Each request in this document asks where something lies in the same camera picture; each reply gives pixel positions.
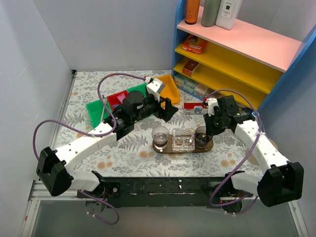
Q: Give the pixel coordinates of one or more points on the teal sponge pack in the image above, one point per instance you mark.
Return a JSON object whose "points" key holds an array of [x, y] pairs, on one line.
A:
{"points": [[179, 80], [190, 85]]}

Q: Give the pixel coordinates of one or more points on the clear glass cup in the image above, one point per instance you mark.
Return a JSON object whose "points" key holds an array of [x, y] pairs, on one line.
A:
{"points": [[160, 137]]}

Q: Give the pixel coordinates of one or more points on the green translucent cup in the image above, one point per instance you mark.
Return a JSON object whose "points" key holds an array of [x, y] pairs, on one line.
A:
{"points": [[201, 138]]}

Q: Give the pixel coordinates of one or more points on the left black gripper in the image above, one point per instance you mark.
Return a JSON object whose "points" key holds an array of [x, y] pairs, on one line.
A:
{"points": [[161, 108]]}

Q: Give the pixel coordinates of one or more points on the pink toothpaste tube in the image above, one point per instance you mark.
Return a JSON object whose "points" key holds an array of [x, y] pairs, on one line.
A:
{"points": [[121, 97]]}

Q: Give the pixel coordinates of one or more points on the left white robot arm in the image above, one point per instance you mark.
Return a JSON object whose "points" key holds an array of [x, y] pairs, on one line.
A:
{"points": [[79, 153]]}

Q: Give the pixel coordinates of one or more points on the grey bottle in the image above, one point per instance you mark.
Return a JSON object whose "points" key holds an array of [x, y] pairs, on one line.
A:
{"points": [[210, 11]]}

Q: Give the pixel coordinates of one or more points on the red silver toothpaste box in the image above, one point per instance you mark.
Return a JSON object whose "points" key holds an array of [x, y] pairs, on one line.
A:
{"points": [[195, 108]]}

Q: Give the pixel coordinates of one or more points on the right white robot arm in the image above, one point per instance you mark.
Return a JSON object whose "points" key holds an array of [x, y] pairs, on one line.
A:
{"points": [[261, 158]]}

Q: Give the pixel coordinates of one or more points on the blue yellow pink shelf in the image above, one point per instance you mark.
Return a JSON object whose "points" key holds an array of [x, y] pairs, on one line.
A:
{"points": [[248, 59]]}

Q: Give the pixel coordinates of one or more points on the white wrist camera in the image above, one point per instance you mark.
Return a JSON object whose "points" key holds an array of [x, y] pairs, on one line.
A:
{"points": [[210, 103], [154, 87]]}

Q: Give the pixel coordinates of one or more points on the red plastic bin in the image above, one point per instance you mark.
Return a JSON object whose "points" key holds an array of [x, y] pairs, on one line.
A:
{"points": [[115, 100]]}

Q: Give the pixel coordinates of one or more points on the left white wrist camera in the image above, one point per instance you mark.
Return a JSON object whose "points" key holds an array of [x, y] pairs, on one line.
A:
{"points": [[154, 87]]}

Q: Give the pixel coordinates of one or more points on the floral patterned table mat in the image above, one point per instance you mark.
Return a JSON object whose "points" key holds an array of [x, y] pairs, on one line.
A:
{"points": [[134, 155]]}

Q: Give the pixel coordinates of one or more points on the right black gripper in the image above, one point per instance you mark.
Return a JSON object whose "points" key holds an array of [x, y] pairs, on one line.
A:
{"points": [[210, 123]]}

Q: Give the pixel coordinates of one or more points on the grey toothbrush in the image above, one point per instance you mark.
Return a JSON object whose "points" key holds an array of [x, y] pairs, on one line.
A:
{"points": [[104, 101]]}

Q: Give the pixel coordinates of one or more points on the orange bottle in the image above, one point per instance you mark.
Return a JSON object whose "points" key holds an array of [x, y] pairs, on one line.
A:
{"points": [[191, 14]]}

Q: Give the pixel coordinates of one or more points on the green bin with toothbrushes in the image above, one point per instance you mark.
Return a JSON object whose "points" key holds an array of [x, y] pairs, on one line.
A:
{"points": [[94, 110]]}

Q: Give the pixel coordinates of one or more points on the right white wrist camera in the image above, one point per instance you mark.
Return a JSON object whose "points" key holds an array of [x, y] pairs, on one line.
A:
{"points": [[210, 103]]}

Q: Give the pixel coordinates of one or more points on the red white box middle shelf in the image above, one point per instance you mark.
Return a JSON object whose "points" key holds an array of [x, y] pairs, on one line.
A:
{"points": [[190, 67]]}

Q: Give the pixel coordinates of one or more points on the clear textured acrylic holder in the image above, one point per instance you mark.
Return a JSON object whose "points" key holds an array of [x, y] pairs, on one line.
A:
{"points": [[183, 140]]}

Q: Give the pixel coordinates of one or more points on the orange box upper shelf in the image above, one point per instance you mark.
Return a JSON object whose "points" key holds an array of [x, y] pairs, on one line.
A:
{"points": [[194, 44]]}

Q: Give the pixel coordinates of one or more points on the brown oval wooden tray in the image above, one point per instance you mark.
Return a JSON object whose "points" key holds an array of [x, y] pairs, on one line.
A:
{"points": [[168, 148]]}

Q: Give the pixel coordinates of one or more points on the green bin with cups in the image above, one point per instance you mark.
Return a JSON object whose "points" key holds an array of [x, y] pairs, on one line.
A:
{"points": [[141, 88]]}

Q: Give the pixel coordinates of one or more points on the white bottle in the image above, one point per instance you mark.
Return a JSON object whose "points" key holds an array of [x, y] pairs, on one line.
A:
{"points": [[227, 13]]}

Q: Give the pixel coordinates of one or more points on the black aluminium base frame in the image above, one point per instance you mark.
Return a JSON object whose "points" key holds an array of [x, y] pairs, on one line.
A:
{"points": [[157, 192]]}

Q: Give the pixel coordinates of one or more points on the clear plastic water bottle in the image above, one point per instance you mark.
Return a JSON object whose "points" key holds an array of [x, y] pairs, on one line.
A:
{"points": [[255, 114]]}

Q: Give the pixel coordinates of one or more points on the yellow plastic bin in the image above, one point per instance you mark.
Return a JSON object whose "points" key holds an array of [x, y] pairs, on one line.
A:
{"points": [[170, 90]]}

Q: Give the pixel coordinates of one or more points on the white sponge pack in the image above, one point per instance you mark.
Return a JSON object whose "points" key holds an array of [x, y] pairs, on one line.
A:
{"points": [[210, 92], [200, 90]]}

